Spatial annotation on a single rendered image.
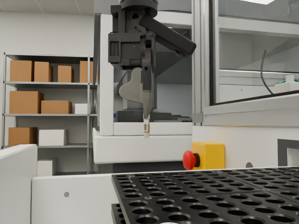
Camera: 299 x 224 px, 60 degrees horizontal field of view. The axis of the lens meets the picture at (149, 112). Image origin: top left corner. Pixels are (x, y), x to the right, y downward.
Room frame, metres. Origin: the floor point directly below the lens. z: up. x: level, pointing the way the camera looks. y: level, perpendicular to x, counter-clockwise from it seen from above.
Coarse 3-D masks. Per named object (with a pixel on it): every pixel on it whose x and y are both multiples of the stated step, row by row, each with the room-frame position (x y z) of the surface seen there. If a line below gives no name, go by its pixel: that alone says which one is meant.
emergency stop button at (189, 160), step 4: (188, 152) 0.53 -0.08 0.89; (192, 152) 0.53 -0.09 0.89; (184, 156) 0.54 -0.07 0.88; (188, 156) 0.52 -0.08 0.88; (192, 156) 0.52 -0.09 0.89; (184, 160) 0.53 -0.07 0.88; (188, 160) 0.52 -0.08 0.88; (192, 160) 0.52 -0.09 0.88; (196, 160) 0.53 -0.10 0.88; (184, 164) 0.54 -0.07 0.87; (188, 164) 0.52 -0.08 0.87; (192, 164) 0.52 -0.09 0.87; (188, 168) 0.53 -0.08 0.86; (192, 168) 0.52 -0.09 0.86
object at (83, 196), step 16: (48, 176) 0.28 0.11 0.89; (64, 176) 0.28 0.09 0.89; (80, 176) 0.28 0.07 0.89; (96, 176) 0.29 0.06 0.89; (32, 192) 0.27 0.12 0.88; (48, 192) 0.27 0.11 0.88; (64, 192) 0.28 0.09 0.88; (80, 192) 0.28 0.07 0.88; (96, 192) 0.28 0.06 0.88; (112, 192) 0.29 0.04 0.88; (32, 208) 0.27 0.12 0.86; (48, 208) 0.27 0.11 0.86; (64, 208) 0.28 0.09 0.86; (80, 208) 0.28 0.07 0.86; (96, 208) 0.28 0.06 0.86
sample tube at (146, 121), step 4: (148, 116) 0.48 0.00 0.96; (144, 120) 0.48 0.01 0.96; (148, 120) 0.48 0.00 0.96; (144, 124) 0.48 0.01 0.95; (148, 124) 0.48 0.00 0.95; (144, 128) 0.48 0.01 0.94; (148, 128) 0.48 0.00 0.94; (144, 132) 0.48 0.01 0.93; (148, 132) 0.48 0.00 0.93; (144, 136) 0.48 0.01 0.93; (148, 136) 0.48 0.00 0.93
